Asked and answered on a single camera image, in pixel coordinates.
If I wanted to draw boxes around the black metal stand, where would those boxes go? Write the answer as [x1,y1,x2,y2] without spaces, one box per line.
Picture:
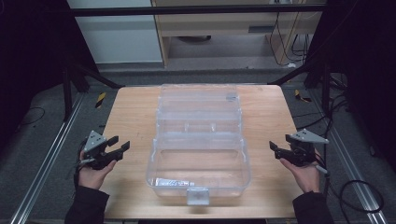
[266,54,332,117]
[61,57,126,123]

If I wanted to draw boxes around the black curtain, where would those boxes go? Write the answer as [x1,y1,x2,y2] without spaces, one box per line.
[306,0,396,175]
[0,0,100,150]

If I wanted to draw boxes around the person's left hand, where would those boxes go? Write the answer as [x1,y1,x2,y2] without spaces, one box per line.
[77,150,119,191]

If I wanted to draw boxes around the black floor cables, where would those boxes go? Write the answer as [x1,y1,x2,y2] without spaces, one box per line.
[293,74,353,132]

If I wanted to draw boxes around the aluminium floor rail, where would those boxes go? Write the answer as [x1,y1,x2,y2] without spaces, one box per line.
[8,92,86,224]
[310,89,390,224]

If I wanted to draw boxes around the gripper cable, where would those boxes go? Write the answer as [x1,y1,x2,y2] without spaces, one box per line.
[315,152,386,224]
[73,139,95,189]

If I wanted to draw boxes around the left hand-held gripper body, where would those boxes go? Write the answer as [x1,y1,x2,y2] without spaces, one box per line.
[79,130,119,171]

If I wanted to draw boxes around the yellow-handled tool left floor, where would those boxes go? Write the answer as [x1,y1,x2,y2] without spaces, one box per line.
[94,91,107,109]

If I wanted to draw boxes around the light wooden desk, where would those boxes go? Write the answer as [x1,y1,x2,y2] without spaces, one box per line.
[150,0,324,67]

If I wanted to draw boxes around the clear plastic storage box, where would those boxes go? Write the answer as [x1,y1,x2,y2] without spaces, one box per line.
[145,82,253,207]

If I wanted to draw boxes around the white cabinet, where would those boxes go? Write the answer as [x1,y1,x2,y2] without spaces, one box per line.
[65,0,164,65]

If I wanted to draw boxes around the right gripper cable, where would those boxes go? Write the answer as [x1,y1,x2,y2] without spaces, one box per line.
[315,152,386,224]

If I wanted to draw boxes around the yellow-handled tool right floor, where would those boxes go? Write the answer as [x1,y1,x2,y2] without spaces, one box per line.
[293,89,313,104]

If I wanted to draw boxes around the bundle of hanging black cables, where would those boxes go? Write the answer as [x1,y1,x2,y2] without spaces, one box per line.
[268,11,315,67]

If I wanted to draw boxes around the black horizontal frame bar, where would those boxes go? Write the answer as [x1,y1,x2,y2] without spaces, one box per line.
[68,4,329,18]

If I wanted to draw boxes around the person's right hand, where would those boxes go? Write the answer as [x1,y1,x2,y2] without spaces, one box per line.
[279,149,322,194]

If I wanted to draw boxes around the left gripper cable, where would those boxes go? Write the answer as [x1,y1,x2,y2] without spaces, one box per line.
[73,139,95,189]

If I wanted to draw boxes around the white tube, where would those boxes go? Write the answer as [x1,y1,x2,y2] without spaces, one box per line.
[151,176,196,189]

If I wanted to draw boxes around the yellow-handled tool floor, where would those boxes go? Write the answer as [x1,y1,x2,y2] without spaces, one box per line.
[293,89,313,104]
[94,91,107,109]

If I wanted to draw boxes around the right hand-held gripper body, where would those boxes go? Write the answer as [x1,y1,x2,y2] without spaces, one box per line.
[281,128,330,168]

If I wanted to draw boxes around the thin black floor cable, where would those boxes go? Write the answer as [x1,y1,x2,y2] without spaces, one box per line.
[18,105,47,128]

